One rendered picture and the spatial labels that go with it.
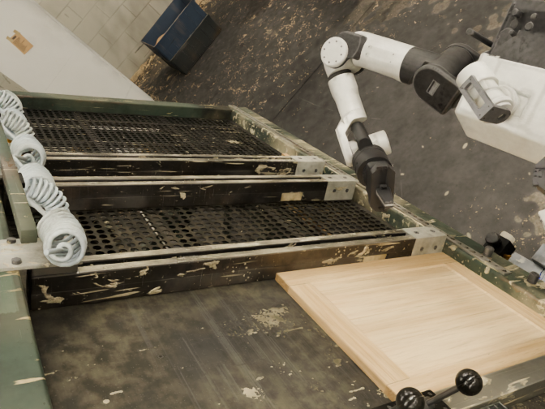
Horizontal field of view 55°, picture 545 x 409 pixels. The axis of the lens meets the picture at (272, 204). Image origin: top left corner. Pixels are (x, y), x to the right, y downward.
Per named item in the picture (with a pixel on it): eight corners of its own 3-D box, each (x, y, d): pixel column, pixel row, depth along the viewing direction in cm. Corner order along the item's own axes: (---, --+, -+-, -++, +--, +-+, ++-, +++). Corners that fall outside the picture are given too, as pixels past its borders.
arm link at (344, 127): (348, 170, 141) (332, 124, 143) (379, 159, 139) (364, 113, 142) (347, 165, 134) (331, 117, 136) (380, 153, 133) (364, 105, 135)
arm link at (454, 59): (426, 36, 130) (478, 51, 123) (422, 70, 136) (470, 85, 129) (401, 54, 124) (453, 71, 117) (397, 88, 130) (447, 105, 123)
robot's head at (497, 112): (501, 77, 102) (476, 69, 98) (524, 108, 97) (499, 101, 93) (478, 100, 106) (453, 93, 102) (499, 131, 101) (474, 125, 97)
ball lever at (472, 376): (434, 415, 83) (493, 387, 74) (417, 422, 81) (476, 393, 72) (422, 393, 85) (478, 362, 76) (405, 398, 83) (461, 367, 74)
